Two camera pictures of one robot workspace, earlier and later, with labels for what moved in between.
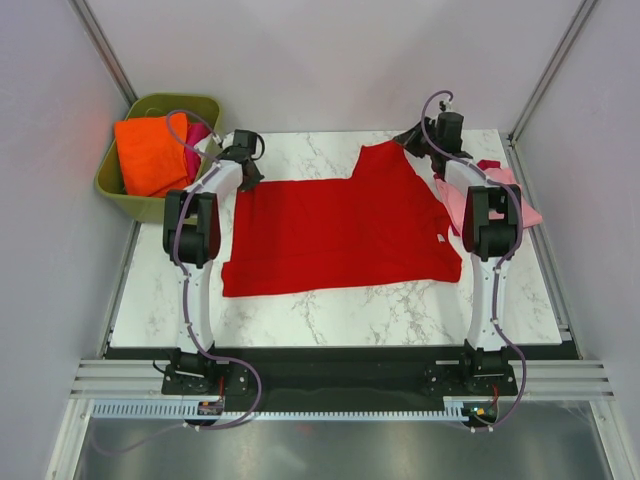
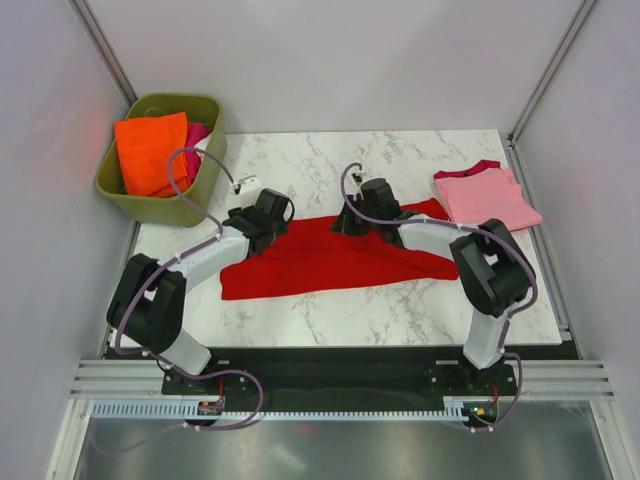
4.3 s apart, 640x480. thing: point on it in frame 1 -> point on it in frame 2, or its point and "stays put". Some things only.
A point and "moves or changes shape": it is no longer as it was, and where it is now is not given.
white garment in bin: (202, 144) stays put
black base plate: (479, 375) stays put
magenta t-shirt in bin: (195, 132) stays put
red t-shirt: (389, 223) moves or changes shape
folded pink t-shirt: (455, 200) stays put
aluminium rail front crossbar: (571, 379) stays put
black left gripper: (254, 181) -> (240, 213)
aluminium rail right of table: (556, 293) stays put
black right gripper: (409, 139) -> (344, 225)
